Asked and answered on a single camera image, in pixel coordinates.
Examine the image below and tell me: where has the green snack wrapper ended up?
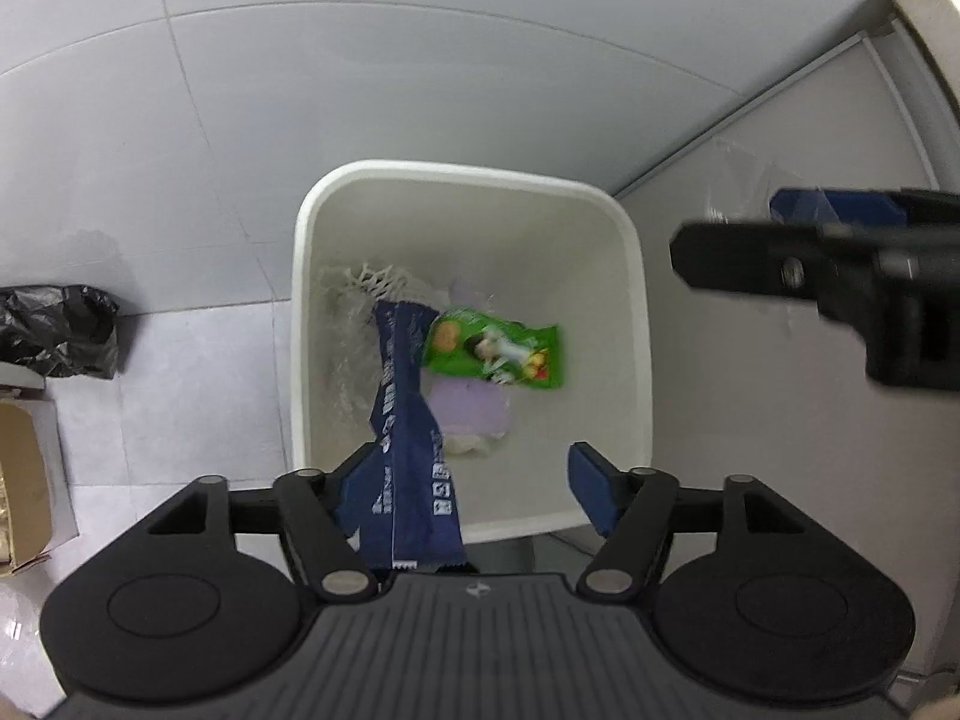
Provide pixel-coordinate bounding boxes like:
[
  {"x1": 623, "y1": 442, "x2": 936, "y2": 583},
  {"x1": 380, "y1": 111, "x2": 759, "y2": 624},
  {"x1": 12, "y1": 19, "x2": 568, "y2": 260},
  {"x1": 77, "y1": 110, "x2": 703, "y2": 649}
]
[{"x1": 421, "y1": 307, "x2": 563, "y2": 391}]

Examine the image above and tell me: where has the clear plastic film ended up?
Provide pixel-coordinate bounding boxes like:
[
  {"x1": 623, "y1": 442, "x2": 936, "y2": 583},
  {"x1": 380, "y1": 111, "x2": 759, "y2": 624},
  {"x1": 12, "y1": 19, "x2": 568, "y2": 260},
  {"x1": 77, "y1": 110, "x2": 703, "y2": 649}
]
[{"x1": 322, "y1": 292, "x2": 380, "y2": 428}]

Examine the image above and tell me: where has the pale purple paper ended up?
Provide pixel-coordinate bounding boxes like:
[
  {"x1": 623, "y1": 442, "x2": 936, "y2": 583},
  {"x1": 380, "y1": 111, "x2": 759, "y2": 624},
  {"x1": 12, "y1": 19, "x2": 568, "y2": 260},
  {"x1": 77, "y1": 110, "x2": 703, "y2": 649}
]
[{"x1": 431, "y1": 379, "x2": 515, "y2": 442}]

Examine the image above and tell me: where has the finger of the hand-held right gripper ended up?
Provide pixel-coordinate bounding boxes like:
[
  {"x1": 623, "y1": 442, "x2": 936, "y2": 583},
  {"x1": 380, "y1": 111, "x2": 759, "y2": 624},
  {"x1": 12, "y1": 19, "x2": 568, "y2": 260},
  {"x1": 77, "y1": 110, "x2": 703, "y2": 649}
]
[
  {"x1": 770, "y1": 187, "x2": 960, "y2": 232},
  {"x1": 670, "y1": 220, "x2": 833, "y2": 308}
]

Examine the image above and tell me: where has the black plastic bag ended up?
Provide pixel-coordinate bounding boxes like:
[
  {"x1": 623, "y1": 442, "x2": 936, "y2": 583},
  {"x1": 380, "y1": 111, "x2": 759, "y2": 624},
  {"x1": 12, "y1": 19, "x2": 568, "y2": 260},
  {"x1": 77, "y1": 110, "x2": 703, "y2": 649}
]
[{"x1": 0, "y1": 283, "x2": 121, "y2": 380}]

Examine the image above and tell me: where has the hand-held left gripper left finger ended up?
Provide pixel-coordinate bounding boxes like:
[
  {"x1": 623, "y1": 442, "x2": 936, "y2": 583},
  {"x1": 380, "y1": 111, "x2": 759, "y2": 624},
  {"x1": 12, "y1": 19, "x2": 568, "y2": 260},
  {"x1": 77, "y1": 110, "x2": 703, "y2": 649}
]
[{"x1": 148, "y1": 442, "x2": 383, "y2": 602}]

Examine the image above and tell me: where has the dark blue snack wrapper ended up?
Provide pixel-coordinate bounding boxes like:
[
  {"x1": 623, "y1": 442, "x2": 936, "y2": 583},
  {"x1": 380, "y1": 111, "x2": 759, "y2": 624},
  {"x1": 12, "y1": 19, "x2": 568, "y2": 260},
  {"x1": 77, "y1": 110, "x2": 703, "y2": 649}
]
[{"x1": 334, "y1": 300, "x2": 467, "y2": 575}]

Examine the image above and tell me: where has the white foam net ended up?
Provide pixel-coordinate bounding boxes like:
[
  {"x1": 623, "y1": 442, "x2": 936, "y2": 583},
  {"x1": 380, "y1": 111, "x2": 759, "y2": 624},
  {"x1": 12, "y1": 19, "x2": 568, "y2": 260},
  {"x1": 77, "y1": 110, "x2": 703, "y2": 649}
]
[{"x1": 319, "y1": 261, "x2": 430, "y2": 302}]

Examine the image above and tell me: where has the white trash bin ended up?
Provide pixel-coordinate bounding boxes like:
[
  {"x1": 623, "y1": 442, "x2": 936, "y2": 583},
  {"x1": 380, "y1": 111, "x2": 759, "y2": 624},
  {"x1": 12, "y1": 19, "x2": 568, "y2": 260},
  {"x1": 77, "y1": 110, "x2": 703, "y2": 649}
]
[{"x1": 290, "y1": 159, "x2": 653, "y2": 545}]

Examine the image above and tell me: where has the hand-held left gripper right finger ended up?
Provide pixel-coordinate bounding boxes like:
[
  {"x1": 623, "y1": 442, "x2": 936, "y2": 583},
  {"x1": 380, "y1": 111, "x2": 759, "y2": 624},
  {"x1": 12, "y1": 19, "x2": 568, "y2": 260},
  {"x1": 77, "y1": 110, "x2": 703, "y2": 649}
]
[{"x1": 568, "y1": 441, "x2": 815, "y2": 602}]

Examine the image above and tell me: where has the cardboard box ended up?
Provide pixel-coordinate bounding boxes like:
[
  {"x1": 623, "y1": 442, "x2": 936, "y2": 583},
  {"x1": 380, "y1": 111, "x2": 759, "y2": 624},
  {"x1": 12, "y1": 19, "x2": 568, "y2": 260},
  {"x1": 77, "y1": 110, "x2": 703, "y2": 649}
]
[{"x1": 0, "y1": 364, "x2": 80, "y2": 578}]

